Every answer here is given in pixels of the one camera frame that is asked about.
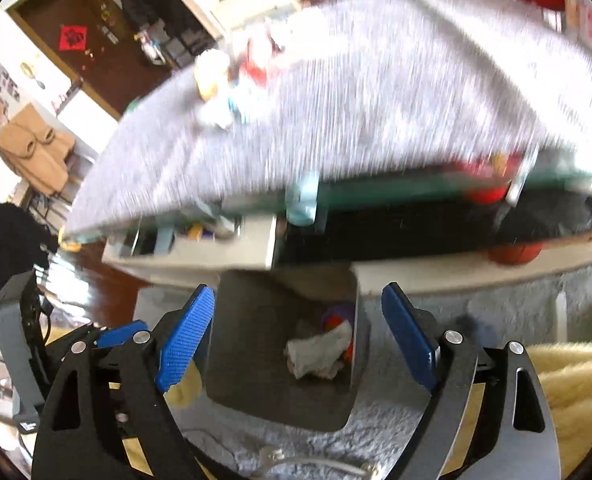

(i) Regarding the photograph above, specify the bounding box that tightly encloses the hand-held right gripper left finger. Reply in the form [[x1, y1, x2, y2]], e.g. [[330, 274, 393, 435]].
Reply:
[[31, 284, 217, 480]]

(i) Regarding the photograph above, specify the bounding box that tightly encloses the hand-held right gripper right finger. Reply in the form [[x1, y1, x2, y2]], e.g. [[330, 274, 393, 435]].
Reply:
[[381, 282, 563, 480]]

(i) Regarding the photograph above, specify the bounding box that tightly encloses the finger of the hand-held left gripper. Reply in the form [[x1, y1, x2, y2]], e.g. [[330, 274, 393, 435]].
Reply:
[[51, 319, 150, 364]]

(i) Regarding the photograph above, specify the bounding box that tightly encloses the purple plastic cup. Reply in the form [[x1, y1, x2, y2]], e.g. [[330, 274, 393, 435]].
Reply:
[[321, 302, 357, 325]]

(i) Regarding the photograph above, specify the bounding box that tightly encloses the dark grey trash bin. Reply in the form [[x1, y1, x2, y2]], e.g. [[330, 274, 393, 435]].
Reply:
[[203, 267, 372, 433]]

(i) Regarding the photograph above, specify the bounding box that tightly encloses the orange plastic piece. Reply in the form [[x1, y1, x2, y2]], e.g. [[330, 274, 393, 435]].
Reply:
[[323, 314, 355, 361]]

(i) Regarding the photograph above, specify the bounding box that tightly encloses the white tissue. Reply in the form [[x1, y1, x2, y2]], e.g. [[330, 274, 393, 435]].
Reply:
[[283, 321, 353, 381], [195, 95, 237, 131]]

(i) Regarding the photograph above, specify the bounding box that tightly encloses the small beige round object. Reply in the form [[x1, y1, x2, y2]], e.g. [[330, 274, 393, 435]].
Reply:
[[195, 50, 232, 101]]

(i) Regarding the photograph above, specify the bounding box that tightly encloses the red snack wrapper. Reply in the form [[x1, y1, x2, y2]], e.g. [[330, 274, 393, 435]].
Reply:
[[238, 35, 279, 86]]

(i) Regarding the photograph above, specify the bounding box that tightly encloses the dark cloth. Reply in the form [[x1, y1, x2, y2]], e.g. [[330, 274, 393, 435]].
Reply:
[[0, 202, 59, 301]]

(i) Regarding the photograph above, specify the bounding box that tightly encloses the orange ball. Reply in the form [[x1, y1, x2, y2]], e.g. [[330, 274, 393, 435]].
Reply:
[[487, 241, 546, 267]]

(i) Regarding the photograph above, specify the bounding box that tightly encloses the cream fleece blanket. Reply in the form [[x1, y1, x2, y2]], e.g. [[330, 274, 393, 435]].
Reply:
[[528, 342, 592, 480]]

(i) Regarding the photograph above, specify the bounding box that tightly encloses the brown coat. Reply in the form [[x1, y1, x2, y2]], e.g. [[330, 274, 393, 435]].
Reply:
[[0, 105, 77, 196]]

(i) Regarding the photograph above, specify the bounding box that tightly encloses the grey woven table mat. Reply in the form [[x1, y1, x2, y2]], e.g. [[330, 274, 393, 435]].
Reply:
[[63, 0, 592, 236]]

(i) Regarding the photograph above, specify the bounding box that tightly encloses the brown wooden door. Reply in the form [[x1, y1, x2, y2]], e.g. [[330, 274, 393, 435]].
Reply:
[[6, 0, 172, 121]]

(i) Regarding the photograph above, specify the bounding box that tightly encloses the kids scooter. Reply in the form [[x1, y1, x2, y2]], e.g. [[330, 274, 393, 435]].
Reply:
[[135, 27, 167, 63]]

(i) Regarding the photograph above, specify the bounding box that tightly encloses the shoe rack with shoes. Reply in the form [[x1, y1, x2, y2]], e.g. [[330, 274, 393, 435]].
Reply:
[[163, 22, 212, 68]]

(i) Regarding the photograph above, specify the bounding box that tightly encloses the red diamond door decoration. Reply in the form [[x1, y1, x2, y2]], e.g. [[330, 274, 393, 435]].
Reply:
[[58, 25, 90, 54]]

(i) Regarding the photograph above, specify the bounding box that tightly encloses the white cable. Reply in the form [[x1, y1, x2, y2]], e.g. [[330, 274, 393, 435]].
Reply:
[[256, 447, 379, 478]]

